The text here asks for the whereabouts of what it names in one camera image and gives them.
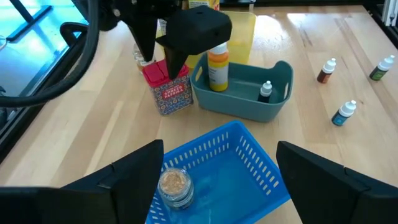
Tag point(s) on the small brown dropper bottle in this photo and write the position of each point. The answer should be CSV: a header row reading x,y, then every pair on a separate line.
x,y
325,74

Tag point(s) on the black office desk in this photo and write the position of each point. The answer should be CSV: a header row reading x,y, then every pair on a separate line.
x,y
29,23

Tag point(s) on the small green dropper bottle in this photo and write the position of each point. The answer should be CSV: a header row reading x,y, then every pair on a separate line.
x,y
379,72

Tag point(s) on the small black dropper bottle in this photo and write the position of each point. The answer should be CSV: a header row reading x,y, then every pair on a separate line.
x,y
265,95

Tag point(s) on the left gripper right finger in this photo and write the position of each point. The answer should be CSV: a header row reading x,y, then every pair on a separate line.
x,y
335,202

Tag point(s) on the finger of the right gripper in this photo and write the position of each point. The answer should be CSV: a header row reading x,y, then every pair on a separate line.
x,y
199,29
146,37

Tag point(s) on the silver aluminium bracket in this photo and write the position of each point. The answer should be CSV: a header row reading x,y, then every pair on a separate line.
x,y
390,12

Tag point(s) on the yellow plastic bin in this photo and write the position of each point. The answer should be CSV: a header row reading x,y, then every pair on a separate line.
x,y
242,40

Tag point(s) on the orange-yellow squeeze bottle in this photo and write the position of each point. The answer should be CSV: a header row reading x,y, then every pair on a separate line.
x,y
218,74

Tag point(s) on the blue slotted plastic basket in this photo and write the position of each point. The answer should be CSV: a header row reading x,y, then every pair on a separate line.
x,y
224,186

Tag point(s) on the clear glass spice jar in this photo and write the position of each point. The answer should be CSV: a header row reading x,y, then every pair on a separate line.
x,y
140,60

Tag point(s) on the paprika tin with red lid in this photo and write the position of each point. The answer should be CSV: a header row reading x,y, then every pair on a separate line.
x,y
171,96

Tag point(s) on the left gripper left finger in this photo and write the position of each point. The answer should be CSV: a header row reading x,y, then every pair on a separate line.
x,y
77,205

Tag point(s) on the small blue dropper bottle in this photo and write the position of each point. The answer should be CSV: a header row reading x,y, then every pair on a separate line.
x,y
341,116

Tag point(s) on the labelled glass spice jar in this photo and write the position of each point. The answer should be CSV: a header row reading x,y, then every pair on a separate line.
x,y
175,189

